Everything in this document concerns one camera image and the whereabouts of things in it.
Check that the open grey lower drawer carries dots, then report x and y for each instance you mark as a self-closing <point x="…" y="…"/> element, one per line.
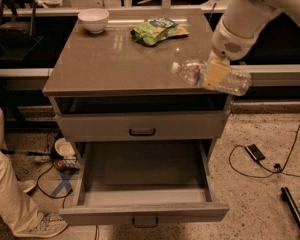
<point x="144" y="184"/>

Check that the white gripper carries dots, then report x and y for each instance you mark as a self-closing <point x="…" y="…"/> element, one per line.
<point x="227" y="44"/>

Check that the clear plastic water bottle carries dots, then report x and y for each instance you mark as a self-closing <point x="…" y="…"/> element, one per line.
<point x="236" y="82"/>

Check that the person leg beige trousers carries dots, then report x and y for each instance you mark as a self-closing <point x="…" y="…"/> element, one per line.
<point x="17" y="209"/>

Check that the closed grey upper drawer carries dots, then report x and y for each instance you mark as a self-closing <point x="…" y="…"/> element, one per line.
<point x="142" y="126"/>

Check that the white sneaker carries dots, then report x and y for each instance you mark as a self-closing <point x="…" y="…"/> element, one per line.
<point x="27" y="186"/>
<point x="50" y="226"/>

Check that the black bar on floor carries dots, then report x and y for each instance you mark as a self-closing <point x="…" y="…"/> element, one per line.
<point x="287" y="197"/>

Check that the white ceramic bowl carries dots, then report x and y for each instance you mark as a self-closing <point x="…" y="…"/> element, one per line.
<point x="94" y="20"/>

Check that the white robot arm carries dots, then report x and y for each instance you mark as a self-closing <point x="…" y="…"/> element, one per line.
<point x="238" y="30"/>

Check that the green snack bag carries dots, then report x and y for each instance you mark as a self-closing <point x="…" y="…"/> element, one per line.
<point x="157" y="30"/>

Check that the black chair left background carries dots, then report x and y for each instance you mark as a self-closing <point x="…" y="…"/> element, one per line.
<point x="17" y="29"/>

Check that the black phone on floor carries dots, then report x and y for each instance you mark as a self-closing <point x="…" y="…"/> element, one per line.
<point x="254" y="153"/>

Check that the grey drawer cabinet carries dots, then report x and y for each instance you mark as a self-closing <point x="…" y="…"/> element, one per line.
<point x="111" y="73"/>

